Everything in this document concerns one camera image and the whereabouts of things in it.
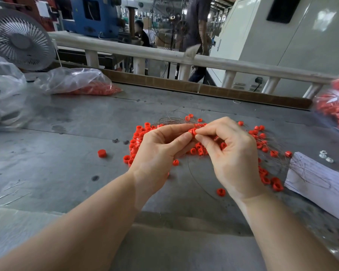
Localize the crumpled clear plastic bag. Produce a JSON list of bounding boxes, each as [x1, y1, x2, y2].
[[0, 52, 37, 130]]

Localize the large clear bag red pieces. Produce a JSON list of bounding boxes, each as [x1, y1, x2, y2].
[[313, 67, 339, 135]]

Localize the white metal railing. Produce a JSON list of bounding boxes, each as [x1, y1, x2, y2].
[[48, 31, 335, 99]]

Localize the person's left forearm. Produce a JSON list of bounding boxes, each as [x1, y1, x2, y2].
[[0, 173, 148, 271]]

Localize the white paper sheet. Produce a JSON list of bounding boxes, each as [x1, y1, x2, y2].
[[285, 152, 339, 226]]

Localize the person's right forearm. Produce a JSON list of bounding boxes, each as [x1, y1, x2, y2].
[[237, 190, 339, 271]]

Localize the person's right hand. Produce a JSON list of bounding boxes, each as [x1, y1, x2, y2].
[[193, 117, 269, 202]]

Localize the person's left hand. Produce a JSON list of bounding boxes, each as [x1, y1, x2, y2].
[[127, 123, 195, 209]]

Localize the bundle of thin metal wires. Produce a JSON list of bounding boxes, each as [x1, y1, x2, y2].
[[158, 116, 238, 195]]

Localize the brown wooden board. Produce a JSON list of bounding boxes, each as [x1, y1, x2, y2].
[[50, 61, 313, 110]]

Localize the pile of red plastic rings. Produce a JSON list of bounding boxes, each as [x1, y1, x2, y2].
[[123, 114, 293, 197]]

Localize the large grey machine cabinet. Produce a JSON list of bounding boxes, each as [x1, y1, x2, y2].
[[209, 0, 339, 98]]

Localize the white desk fan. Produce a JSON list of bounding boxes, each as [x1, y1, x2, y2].
[[0, 9, 56, 71]]

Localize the clear bag with red pieces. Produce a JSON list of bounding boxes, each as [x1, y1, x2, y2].
[[35, 67, 123, 96]]

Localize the blue industrial machine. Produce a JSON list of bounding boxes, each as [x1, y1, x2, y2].
[[65, 0, 125, 39]]

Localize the red industrial machine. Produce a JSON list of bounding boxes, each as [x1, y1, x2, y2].
[[0, 0, 56, 32]]

